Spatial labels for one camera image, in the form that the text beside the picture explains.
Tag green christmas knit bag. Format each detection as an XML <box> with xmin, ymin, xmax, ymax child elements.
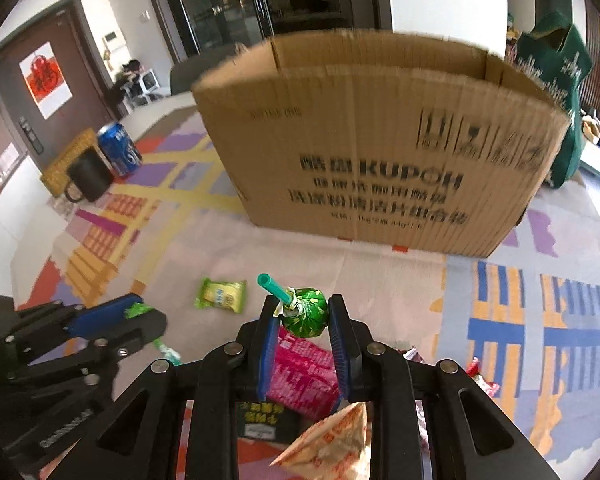
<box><xmin>515</xmin><ymin>11</ymin><xmax>593</xmax><ymax>188</ymax></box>

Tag maroon striped snack bar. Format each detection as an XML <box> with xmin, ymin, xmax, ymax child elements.
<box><xmin>415</xmin><ymin>400</ymin><xmax>430</xmax><ymax>458</ymax></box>

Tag yellow woven basket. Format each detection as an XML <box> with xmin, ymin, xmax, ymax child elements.
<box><xmin>40</xmin><ymin>128</ymin><xmax>97</xmax><ymax>198</ymax></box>

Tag dark green snack bag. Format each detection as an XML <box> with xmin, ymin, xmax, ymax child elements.
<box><xmin>235</xmin><ymin>401</ymin><xmax>301</xmax><ymax>444</ymax></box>

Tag green lollipop with stick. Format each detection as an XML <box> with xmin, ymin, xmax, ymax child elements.
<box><xmin>257</xmin><ymin>273</ymin><xmax>329</xmax><ymax>339</ymax></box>

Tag black mug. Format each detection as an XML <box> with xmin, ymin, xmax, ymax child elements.
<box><xmin>64</xmin><ymin>146</ymin><xmax>114</xmax><ymax>204</ymax></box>

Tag grey dining chair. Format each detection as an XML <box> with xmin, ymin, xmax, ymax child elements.
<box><xmin>170</xmin><ymin>44</ymin><xmax>245</xmax><ymax>96</ymax></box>

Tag beige orange snack bag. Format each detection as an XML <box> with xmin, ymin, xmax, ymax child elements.
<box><xmin>270</xmin><ymin>402</ymin><xmax>372</xmax><ymax>480</ymax></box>

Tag small red snack packet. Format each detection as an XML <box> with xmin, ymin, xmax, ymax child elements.
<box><xmin>466</xmin><ymin>356</ymin><xmax>500</xmax><ymax>398</ymax></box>

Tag magenta snack bag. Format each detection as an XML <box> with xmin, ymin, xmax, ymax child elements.
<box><xmin>266</xmin><ymin>327</ymin><xmax>340</xmax><ymax>422</ymax></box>

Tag blue soda can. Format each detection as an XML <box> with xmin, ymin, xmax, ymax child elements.
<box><xmin>96</xmin><ymin>122</ymin><xmax>143</xmax><ymax>178</ymax></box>

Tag brown entrance door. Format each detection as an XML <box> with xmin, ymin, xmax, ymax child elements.
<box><xmin>0</xmin><ymin>0</ymin><xmax>122</xmax><ymax>170</ymax></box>

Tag brown cardboard box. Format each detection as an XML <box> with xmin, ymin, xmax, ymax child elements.
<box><xmin>192</xmin><ymin>29</ymin><xmax>569</xmax><ymax>257</ymax></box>

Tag small green snack packet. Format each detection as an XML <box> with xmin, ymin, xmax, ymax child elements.
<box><xmin>194</xmin><ymin>278</ymin><xmax>247</xmax><ymax>314</ymax></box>

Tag red fu poster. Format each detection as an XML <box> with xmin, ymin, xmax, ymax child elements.
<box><xmin>18</xmin><ymin>41</ymin><xmax>73</xmax><ymax>119</ymax></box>

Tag colourful patterned tablecloth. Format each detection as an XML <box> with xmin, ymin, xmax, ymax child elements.
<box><xmin>12</xmin><ymin>107</ymin><xmax>600</xmax><ymax>479</ymax></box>

